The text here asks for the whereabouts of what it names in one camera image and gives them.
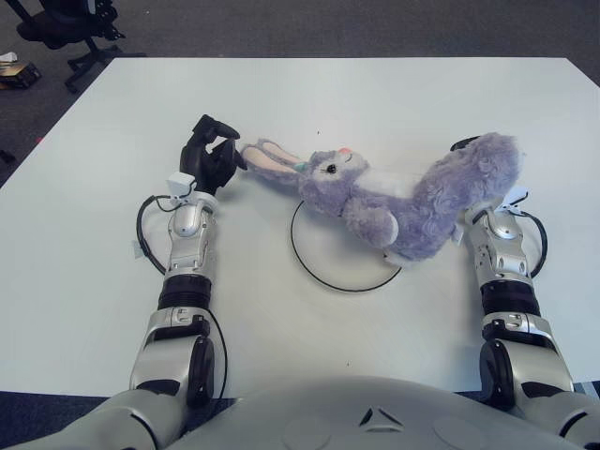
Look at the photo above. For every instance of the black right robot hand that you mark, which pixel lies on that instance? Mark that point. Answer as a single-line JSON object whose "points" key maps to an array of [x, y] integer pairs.
{"points": [[464, 142]]}

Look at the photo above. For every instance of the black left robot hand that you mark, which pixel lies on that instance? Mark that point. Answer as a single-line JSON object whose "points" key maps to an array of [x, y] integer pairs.
{"points": [[208, 159]]}

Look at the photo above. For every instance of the purple plush bunny doll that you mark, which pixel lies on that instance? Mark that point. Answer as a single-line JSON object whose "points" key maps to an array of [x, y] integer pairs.
{"points": [[398, 201]]}

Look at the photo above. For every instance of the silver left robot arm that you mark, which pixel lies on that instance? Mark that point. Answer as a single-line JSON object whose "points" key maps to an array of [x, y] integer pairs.
{"points": [[187, 262]]}

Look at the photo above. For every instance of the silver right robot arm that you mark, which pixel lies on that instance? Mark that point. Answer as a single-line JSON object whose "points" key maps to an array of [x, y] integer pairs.
{"points": [[506, 281]]}

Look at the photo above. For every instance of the white plate with black rim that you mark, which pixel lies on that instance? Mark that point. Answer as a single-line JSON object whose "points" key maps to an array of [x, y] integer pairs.
{"points": [[342, 267]]}

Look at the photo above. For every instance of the black office chair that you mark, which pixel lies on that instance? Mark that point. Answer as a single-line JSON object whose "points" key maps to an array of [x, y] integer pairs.
{"points": [[61, 28]]}

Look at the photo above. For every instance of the yellow and black box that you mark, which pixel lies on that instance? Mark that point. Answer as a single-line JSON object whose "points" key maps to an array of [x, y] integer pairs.
{"points": [[19, 75]]}

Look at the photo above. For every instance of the white paper scrap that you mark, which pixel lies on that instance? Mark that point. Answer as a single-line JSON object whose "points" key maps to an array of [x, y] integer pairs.
{"points": [[8, 57]]}

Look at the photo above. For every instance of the grey robot torso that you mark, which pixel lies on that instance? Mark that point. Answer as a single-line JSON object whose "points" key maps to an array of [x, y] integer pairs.
{"points": [[300, 417]]}

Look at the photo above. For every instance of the grey metal table leg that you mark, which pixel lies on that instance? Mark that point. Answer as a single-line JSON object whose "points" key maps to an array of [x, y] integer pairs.
{"points": [[588, 389]]}

